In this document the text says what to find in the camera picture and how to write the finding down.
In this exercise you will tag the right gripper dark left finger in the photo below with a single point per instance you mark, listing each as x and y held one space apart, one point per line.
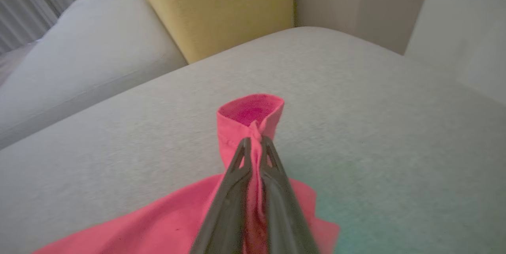
227 214

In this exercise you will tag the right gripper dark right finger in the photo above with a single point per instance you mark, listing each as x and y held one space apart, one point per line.
284 222

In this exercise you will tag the red basketball jersey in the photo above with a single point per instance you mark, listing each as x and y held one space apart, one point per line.
158 222

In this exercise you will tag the grey sofa seat cushion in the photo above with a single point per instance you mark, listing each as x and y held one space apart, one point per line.
395 127

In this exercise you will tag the grey sofa back cushion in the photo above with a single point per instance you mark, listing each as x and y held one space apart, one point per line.
99 56

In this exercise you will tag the large yellow sofa cushion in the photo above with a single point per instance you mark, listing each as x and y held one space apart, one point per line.
221 9

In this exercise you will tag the pale grey sofa cushion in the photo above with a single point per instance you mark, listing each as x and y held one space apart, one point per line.
466 29

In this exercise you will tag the grey curtain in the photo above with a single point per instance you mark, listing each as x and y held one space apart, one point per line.
23 5

